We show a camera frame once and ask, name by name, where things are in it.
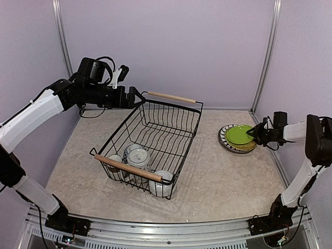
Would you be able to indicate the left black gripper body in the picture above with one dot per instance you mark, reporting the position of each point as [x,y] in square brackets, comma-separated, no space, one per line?
[95,95]

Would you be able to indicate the green plate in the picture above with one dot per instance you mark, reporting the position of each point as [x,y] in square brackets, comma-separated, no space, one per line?
[238,134]

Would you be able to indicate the right aluminium corner post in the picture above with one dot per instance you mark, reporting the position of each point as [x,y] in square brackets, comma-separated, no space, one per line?
[268,55]

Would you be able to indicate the white blue-striped plate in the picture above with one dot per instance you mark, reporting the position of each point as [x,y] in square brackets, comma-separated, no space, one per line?
[224,133]

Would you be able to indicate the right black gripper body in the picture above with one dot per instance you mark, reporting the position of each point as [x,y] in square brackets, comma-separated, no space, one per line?
[268,136]

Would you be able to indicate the aluminium corner post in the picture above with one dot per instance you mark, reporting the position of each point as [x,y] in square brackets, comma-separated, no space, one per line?
[56,6]
[268,55]

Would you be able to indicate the black wire dish rack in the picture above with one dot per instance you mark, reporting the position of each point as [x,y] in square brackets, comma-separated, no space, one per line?
[165,125]

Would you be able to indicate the left aluminium corner post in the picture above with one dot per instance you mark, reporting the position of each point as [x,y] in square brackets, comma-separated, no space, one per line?
[56,6]

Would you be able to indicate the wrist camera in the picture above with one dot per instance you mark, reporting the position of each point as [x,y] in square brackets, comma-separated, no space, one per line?
[119,76]
[279,119]

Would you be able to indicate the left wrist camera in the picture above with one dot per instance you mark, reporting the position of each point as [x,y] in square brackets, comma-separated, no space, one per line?
[119,76]

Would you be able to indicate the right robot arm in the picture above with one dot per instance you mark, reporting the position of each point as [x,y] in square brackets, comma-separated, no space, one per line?
[316,132]

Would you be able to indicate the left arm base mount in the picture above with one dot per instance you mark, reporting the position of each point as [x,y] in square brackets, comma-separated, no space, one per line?
[62,221]

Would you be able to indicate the white ceramic bowl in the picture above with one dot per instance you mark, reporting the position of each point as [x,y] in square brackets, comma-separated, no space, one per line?
[165,188]

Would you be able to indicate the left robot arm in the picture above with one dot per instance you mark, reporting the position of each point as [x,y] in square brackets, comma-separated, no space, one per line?
[96,83]

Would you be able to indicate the aluminium front rail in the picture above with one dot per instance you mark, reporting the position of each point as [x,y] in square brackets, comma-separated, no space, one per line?
[107,233]

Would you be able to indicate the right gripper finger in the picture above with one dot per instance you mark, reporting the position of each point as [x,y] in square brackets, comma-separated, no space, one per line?
[260,141]
[259,129]

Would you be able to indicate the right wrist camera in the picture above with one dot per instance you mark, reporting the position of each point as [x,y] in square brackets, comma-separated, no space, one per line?
[279,119]

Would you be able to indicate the woven bamboo tray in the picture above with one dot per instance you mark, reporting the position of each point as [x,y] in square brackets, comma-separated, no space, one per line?
[243,148]

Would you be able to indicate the white calligraphy cup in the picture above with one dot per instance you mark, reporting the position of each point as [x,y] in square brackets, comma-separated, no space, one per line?
[139,158]

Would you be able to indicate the blue white patterned bowl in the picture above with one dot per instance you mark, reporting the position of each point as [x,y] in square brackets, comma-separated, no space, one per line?
[128,149]

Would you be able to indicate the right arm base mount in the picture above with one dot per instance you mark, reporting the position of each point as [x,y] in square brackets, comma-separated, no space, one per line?
[279,217]

